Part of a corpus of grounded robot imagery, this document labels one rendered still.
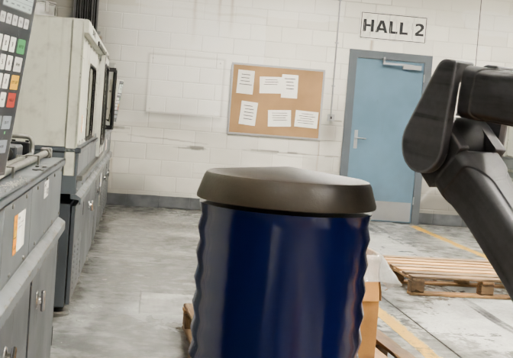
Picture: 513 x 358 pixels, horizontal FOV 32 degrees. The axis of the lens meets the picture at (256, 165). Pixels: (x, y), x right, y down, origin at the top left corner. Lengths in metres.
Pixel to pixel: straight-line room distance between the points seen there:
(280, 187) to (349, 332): 0.03
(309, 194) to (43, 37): 4.87
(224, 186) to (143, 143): 11.01
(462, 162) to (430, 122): 0.06
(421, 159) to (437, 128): 0.04
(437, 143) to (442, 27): 10.96
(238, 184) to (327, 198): 0.02
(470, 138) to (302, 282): 0.79
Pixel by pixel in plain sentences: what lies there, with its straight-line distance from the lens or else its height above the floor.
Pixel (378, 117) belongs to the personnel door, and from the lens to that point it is 11.56.
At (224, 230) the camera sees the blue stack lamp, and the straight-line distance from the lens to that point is 0.18.
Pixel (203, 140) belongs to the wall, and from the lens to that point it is 11.21.
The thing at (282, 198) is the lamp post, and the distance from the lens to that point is 0.18.
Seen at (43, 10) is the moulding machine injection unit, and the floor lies 2.08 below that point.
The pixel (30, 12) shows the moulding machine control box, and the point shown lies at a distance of 1.45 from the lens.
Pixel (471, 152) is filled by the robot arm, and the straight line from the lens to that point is 0.94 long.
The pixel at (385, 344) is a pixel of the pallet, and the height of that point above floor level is 0.14.
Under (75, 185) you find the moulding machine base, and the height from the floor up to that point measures 0.76.
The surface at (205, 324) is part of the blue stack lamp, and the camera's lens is 0.19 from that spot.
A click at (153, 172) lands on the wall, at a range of 11.20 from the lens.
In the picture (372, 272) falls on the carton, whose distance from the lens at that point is 3.99.
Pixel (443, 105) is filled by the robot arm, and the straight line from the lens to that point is 0.93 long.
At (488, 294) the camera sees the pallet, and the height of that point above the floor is 0.03.
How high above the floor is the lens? 1.21
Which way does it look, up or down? 3 degrees down
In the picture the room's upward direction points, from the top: 4 degrees clockwise
